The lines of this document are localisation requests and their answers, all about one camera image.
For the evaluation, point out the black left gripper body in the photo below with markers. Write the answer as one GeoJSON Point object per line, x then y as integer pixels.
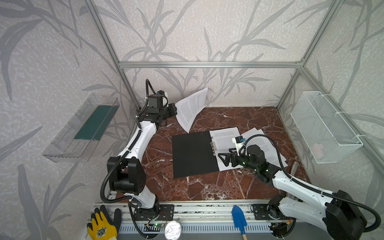
{"type": "Point", "coordinates": [167, 110]}

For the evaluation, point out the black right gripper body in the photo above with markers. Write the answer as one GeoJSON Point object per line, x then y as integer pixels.
{"type": "Point", "coordinates": [233, 159]}

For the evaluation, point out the printed paper corner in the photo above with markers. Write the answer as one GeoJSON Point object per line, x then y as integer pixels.
{"type": "Point", "coordinates": [188, 108]}

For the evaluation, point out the silver folder clip mechanism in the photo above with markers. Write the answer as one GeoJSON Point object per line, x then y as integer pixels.
{"type": "Point", "coordinates": [213, 145]}

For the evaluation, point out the black file folder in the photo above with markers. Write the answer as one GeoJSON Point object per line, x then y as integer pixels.
{"type": "Point", "coordinates": [193, 154]}

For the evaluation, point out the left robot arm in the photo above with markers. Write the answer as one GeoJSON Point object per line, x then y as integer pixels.
{"type": "Point", "coordinates": [126, 178]}

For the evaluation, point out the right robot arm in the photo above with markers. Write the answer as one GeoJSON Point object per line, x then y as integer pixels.
{"type": "Point", "coordinates": [336, 213]}

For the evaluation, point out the blue hand shovel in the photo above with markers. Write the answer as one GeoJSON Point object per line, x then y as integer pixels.
{"type": "Point", "coordinates": [239, 220]}

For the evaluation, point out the yellow black work glove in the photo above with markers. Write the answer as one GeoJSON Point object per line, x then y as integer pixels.
{"type": "Point", "coordinates": [102, 227]}

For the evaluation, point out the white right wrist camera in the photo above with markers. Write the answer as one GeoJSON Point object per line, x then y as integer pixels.
{"type": "Point", "coordinates": [239, 145]}

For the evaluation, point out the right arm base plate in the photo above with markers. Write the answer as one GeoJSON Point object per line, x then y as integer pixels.
{"type": "Point", "coordinates": [268, 212]}

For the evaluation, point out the aluminium frame rails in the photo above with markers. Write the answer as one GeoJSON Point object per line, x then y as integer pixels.
{"type": "Point", "coordinates": [370, 127]}

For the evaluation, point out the white wire mesh basket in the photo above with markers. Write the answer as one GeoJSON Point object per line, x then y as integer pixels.
{"type": "Point", "coordinates": [327, 134]}

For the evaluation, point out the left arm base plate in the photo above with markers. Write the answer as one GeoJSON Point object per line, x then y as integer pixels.
{"type": "Point", "coordinates": [165, 213]}

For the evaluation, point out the clear plastic wall tray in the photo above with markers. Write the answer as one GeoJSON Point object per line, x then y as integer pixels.
{"type": "Point", "coordinates": [79, 138]}

